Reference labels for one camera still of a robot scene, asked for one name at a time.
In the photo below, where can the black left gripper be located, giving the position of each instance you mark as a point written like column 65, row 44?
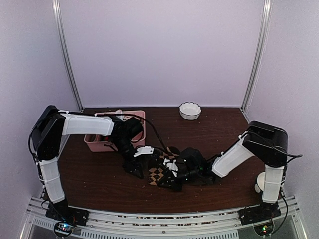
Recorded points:
column 128, row 168

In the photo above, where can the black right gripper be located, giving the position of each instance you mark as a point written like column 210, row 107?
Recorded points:
column 172, row 183

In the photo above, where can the brown argyle patterned sock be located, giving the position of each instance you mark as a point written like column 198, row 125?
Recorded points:
column 156, row 168

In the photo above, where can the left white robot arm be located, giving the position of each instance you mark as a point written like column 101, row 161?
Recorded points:
column 44, row 143

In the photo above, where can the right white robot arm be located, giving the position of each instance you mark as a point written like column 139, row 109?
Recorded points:
column 263, row 142

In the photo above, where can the pink divided storage box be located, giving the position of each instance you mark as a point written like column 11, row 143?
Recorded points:
column 130, row 129

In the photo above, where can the pink white rolled sock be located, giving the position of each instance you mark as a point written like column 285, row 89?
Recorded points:
column 119, row 113

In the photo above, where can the white scalloped ceramic bowl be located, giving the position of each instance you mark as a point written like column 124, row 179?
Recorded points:
column 190, row 111

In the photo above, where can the white paper cup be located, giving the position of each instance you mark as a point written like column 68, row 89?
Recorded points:
column 259, row 183

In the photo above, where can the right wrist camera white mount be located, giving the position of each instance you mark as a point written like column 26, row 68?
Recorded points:
column 172, row 166

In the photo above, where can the aluminium front rail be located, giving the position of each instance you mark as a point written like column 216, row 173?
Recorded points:
column 222, row 224

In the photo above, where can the left aluminium corner post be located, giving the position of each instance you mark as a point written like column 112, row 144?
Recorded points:
column 65, row 53

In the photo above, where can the aluminium corner post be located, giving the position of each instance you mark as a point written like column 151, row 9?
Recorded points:
column 65, row 53
column 260, row 48

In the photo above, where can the right aluminium corner post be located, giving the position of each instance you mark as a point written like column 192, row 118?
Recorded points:
column 260, row 48

